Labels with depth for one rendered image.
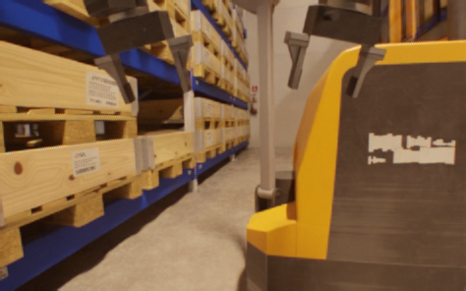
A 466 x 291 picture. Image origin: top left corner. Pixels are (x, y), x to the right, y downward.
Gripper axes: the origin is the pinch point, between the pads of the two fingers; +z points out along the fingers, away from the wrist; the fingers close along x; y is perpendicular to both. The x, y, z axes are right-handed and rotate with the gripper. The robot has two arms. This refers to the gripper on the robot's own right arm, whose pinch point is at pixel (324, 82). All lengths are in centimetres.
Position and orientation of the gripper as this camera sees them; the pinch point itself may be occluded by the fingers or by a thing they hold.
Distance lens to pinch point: 51.7
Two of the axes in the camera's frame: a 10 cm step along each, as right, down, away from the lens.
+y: 0.9, 4.8, -8.7
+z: -1.4, 8.7, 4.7
